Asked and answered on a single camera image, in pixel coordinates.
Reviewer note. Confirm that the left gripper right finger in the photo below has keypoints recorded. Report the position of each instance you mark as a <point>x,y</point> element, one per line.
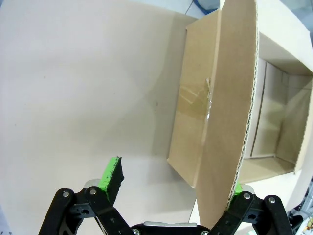
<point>247,210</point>

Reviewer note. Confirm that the brown cardboard box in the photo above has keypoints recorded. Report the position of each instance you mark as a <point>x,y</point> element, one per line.
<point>227,98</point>

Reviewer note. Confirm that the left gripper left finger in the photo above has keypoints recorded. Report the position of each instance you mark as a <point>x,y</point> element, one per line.
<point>102,208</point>

